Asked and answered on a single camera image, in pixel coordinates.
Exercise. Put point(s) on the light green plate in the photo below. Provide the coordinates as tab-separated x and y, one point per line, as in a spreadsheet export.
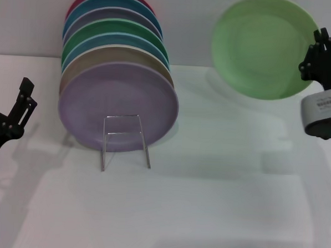
258	48

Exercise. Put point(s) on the lilac plate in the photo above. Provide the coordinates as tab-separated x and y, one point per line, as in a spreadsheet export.
114	93

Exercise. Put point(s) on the beige plate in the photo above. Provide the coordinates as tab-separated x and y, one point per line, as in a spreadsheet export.
113	54

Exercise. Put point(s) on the light blue plate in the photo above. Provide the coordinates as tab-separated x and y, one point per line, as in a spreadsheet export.
117	39

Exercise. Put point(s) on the crimson red plate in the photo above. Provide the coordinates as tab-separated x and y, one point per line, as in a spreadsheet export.
77	0

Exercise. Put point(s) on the dark green plate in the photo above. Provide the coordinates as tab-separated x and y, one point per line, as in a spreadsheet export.
118	26

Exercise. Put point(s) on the grey purple plate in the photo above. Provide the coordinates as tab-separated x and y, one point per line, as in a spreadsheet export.
118	14

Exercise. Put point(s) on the teal blue plate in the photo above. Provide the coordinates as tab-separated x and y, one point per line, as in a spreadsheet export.
116	2

